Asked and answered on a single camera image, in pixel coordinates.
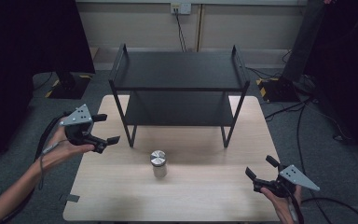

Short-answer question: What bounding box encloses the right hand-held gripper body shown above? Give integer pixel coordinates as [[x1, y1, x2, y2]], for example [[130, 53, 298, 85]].
[[253, 164, 321, 199]]

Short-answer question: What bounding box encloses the dark tape strip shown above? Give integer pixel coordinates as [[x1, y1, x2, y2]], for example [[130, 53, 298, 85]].
[[64, 193, 81, 203]]

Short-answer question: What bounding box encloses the black wall socket cable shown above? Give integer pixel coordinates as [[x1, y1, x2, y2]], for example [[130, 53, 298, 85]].
[[173, 8, 188, 53]]

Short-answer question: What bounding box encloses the black two-tier metal shelf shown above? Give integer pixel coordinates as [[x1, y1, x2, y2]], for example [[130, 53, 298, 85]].
[[108, 43, 251, 149]]

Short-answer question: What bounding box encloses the person's left hand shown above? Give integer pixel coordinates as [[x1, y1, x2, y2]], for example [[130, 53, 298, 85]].
[[40, 117, 96, 173]]

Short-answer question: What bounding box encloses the black stand base with hazard tape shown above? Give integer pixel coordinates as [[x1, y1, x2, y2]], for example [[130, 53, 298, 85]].
[[44, 71, 93, 101], [255, 76, 303, 104]]

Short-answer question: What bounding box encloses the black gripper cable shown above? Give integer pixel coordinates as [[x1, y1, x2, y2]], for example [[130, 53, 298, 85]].
[[283, 181, 306, 224], [34, 111, 73, 191]]

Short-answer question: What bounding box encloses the black curtain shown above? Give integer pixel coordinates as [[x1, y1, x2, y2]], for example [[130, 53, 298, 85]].
[[0, 0, 96, 166], [303, 0, 358, 160]]

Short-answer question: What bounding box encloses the dark stand column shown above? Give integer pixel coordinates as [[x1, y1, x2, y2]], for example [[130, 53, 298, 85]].
[[281, 0, 328, 84]]

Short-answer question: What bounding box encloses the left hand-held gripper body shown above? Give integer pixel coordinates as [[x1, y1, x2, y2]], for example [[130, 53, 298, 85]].
[[59, 104, 95, 147]]

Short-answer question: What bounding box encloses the white wall socket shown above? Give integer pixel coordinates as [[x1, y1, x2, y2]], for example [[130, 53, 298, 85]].
[[170, 2, 192, 16]]

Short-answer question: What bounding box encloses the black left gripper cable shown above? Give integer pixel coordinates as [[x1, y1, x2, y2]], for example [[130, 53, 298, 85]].
[[34, 111, 73, 191]]

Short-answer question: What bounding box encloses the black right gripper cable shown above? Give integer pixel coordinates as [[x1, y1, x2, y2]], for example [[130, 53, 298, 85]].
[[283, 181, 306, 224]]

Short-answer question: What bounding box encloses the person's right hand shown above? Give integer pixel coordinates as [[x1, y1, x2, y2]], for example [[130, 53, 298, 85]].
[[259, 185, 304, 224]]

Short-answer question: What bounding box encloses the black floor cable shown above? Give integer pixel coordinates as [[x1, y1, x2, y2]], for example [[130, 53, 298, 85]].
[[300, 197, 358, 224], [264, 96, 312, 121], [296, 102, 309, 176]]

